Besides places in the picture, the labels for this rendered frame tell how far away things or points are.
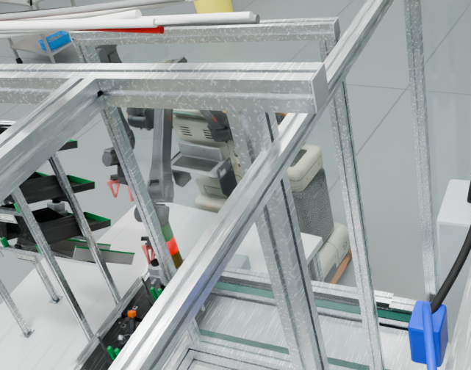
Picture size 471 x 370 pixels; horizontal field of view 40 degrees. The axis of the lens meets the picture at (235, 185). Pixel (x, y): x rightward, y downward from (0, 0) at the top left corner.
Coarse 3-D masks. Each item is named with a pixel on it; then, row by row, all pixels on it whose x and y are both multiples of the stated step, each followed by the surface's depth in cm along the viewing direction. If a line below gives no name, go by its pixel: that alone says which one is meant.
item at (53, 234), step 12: (36, 216) 210; (48, 216) 214; (60, 216) 218; (72, 216) 205; (96, 216) 223; (24, 228) 202; (48, 228) 199; (60, 228) 202; (72, 228) 206; (96, 228) 215; (48, 240) 199; (60, 240) 203
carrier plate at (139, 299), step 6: (150, 282) 225; (144, 288) 223; (138, 294) 221; (144, 294) 220; (132, 300) 219; (138, 300) 218; (144, 300) 218; (126, 306) 217; (132, 306) 217; (138, 306) 216; (144, 306) 215; (150, 306) 215; (126, 312) 215; (138, 312) 214; (144, 312) 213; (138, 318) 212
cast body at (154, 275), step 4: (152, 260) 210; (156, 260) 210; (152, 264) 209; (156, 264) 209; (148, 268) 209; (152, 268) 209; (156, 268) 208; (152, 272) 210; (156, 272) 209; (152, 276) 210; (156, 276) 210; (152, 280) 210; (156, 280) 210; (160, 280) 210; (152, 284) 209; (156, 284) 210
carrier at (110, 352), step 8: (120, 320) 213; (112, 328) 210; (120, 328) 210; (128, 328) 209; (136, 328) 208; (104, 336) 208; (112, 336) 207; (120, 336) 195; (128, 336) 203; (104, 344) 205; (112, 344) 202; (120, 344) 196; (96, 352) 203; (104, 352) 200; (112, 352) 195; (88, 360) 201; (96, 360) 200; (104, 360) 200; (112, 360) 196; (88, 368) 199; (96, 368) 198; (104, 368) 197
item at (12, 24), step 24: (144, 0) 81; (168, 0) 80; (192, 0) 80; (0, 24) 90; (24, 24) 88; (48, 24) 86; (72, 24) 84; (96, 24) 82; (120, 24) 80; (144, 24) 79; (168, 24) 81; (192, 24) 79; (216, 24) 78; (240, 24) 76
